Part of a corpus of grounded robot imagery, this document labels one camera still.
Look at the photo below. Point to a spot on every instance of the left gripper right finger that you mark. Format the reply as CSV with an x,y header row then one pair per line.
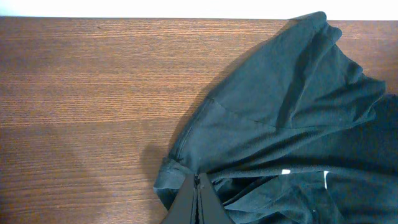
x,y
210,208

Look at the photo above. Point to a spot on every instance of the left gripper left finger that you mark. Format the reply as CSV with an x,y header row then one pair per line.
x,y
184,207

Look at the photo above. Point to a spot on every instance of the black Nike t-shirt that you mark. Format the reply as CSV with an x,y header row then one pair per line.
x,y
296,134

